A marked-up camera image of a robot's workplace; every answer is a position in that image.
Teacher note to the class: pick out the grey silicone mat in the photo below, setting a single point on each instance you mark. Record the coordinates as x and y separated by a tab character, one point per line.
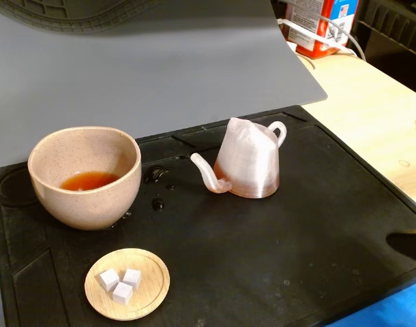
160	85

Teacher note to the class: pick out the round wooden coaster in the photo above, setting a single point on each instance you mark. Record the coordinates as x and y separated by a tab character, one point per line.
150	296

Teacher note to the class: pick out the red and white carton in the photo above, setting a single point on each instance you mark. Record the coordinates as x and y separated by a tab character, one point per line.
305	17

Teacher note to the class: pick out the spilled tea puddle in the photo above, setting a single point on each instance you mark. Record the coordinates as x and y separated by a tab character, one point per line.
155	173

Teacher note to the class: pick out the black rubber work mat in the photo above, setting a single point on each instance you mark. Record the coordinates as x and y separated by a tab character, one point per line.
228	255

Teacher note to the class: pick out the spilled tea drop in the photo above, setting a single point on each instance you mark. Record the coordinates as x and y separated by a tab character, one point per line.
158	204

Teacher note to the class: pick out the white sugar cube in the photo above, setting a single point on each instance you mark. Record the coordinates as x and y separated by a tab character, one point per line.
108	280
132	277
122	293

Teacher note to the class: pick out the black plastic crate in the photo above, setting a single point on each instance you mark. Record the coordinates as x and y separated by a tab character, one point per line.
392	34

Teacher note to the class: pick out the translucent pink plastic kettle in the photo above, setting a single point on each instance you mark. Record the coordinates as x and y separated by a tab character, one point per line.
249	163

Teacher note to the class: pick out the beige speckled ceramic cup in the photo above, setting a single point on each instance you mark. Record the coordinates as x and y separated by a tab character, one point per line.
85	211

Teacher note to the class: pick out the brown tea liquid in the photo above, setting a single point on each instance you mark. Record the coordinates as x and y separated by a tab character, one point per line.
88	180

